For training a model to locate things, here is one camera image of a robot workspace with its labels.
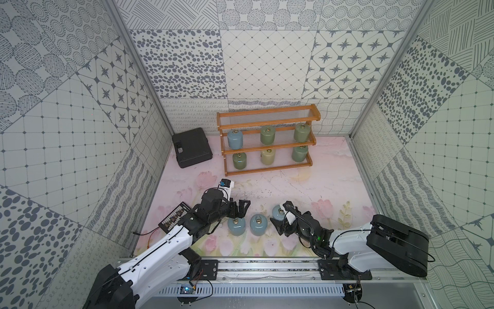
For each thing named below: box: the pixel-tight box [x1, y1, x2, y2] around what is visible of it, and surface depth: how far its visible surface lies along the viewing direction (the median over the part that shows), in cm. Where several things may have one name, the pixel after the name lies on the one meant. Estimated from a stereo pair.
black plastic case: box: [171, 127, 213, 169], surface depth 113 cm
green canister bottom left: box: [232, 152, 247, 170], surface depth 102 cm
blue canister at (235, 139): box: [227, 129, 244, 150], surface depth 93 cm
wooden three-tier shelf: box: [216, 103, 321, 178], surface depth 102 cm
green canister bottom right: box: [291, 145, 309, 163], surface depth 106 cm
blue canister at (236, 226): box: [227, 217, 247, 237], surface depth 81 cm
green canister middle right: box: [293, 122, 311, 143], surface depth 96 cm
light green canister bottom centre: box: [260, 148, 276, 166], surface depth 104 cm
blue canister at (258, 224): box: [249, 213, 269, 237], surface depth 81 cm
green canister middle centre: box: [260, 124, 276, 145], surface depth 95 cm
